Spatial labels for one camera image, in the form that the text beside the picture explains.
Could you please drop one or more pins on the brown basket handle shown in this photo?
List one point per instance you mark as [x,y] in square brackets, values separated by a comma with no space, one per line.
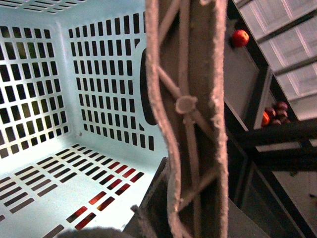
[185,80]

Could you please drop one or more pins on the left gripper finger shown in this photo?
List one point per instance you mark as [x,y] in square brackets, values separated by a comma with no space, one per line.
[138,227]

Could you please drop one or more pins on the pile of dark red fruit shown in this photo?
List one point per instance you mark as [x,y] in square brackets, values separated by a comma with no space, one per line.
[275,115]

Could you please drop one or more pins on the red apple on shelf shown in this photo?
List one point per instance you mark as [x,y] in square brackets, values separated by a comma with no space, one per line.
[240,38]

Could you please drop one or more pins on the light blue plastic basket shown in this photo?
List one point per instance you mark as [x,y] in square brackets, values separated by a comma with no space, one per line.
[78,144]

